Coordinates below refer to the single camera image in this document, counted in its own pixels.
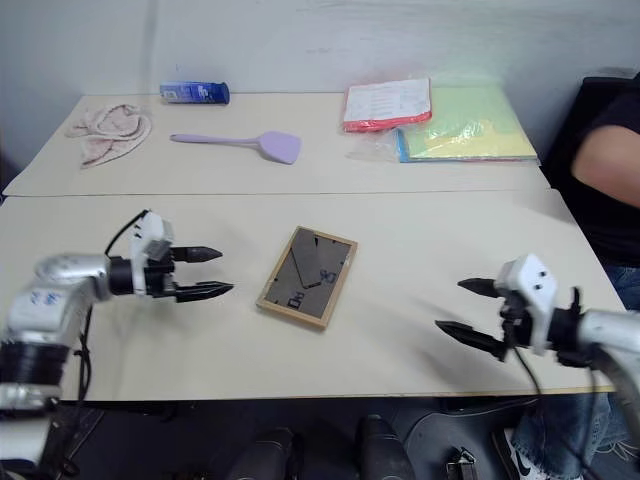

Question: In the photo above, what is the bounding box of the dark rounded shape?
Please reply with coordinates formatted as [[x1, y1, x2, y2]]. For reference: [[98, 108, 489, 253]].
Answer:
[[355, 413, 417, 480], [227, 427, 304, 480]]

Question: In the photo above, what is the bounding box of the wooden picture frame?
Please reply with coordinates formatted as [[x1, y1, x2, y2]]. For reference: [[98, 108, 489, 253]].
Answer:
[[255, 225, 359, 331]]

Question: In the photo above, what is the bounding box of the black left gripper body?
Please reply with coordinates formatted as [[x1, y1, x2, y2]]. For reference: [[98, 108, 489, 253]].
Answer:
[[143, 239, 189, 303]]

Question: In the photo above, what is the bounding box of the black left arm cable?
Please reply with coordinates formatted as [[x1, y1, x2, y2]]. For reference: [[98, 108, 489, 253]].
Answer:
[[73, 209, 151, 404]]

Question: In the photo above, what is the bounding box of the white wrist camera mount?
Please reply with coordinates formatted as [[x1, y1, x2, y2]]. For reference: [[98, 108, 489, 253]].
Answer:
[[128, 211, 176, 294], [494, 253, 561, 357]]

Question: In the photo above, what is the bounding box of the red paper pack in plastic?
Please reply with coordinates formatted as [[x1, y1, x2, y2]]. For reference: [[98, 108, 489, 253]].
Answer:
[[342, 77, 434, 134]]

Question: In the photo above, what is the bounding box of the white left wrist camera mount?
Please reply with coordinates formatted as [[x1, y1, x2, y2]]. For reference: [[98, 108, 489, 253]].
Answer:
[[128, 211, 176, 294]]

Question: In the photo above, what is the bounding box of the purple silicone spatula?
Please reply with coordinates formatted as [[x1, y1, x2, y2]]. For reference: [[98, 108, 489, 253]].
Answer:
[[168, 130, 303, 166]]

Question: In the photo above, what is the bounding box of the dark round base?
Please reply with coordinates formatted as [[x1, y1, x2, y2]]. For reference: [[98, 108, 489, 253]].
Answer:
[[404, 398, 504, 480]]

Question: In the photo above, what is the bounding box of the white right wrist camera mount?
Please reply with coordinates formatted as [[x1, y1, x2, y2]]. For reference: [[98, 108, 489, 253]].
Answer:
[[494, 253, 561, 357]]

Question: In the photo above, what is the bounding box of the blue cylindrical can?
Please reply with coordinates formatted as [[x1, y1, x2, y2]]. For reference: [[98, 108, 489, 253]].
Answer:
[[158, 81, 232, 106]]

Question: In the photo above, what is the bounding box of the black white sneaker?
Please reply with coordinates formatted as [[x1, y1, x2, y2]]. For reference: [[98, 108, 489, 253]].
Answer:
[[492, 428, 545, 480]]

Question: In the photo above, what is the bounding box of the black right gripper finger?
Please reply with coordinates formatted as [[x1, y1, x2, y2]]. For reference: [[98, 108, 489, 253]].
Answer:
[[434, 320, 508, 363], [456, 277, 502, 301]]

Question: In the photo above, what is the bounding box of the person in black shirt, jeans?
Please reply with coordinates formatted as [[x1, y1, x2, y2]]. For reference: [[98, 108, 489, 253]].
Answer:
[[512, 64, 640, 480]]

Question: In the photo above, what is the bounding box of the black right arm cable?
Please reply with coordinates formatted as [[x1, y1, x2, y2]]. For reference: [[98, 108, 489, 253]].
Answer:
[[512, 347, 601, 480]]

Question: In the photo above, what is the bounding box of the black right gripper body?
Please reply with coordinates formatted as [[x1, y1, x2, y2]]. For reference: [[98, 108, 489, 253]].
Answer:
[[497, 293, 532, 352]]

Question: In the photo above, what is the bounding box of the green yellow blue paper pack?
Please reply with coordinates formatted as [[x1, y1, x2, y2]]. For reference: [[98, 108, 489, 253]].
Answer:
[[347, 83, 540, 165]]

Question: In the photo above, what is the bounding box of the pink white crumpled towel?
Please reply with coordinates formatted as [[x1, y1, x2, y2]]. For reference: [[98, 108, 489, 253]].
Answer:
[[64, 102, 154, 171]]

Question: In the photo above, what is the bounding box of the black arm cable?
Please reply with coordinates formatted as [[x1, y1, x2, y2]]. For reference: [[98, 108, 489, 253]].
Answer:
[[512, 347, 601, 480], [73, 209, 151, 404]]

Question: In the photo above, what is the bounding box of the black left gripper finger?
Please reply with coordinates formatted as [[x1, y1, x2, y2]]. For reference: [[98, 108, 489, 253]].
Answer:
[[176, 281, 236, 304], [182, 245, 224, 266]]

